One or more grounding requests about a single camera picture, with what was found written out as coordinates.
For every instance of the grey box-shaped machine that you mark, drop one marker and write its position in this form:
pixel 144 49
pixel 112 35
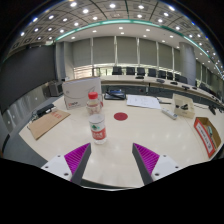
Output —
pixel 55 88

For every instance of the small black device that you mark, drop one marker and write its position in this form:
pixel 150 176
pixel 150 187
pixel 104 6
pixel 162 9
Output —
pixel 45 109

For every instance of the flat round red coaster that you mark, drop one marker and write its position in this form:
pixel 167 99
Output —
pixel 120 116

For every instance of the red floral ceramic mug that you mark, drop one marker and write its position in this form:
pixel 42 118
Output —
pixel 101 104

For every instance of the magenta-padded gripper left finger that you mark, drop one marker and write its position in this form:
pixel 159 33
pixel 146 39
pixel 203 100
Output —
pixel 77 157

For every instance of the row of black chairs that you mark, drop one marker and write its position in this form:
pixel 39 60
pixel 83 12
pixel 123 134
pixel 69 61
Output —
pixel 141 71

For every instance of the clear red-capped water bottle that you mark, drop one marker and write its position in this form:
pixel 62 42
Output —
pixel 97 130

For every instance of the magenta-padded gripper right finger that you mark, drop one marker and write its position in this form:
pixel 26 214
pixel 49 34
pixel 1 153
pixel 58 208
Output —
pixel 146 158

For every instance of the beige open cardboard box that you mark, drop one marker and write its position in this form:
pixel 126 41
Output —
pixel 183 113

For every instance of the brown paper envelope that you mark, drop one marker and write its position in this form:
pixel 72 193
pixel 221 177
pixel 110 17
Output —
pixel 46 123

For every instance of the teal eraser block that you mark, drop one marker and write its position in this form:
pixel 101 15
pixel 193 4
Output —
pixel 209 130

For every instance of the white paper ream box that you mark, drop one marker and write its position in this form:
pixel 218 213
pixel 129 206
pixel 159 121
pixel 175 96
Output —
pixel 78 91

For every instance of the shallow red-sided cardboard box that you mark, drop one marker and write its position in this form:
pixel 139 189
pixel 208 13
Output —
pixel 203 136

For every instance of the white power strip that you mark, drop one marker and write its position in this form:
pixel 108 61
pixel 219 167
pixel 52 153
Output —
pixel 169 113

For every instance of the white printed paper sheet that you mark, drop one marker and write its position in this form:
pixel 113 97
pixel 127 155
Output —
pixel 143 101

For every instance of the round ceiling lights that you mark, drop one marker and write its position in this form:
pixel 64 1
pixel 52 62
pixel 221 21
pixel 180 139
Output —
pixel 112 5

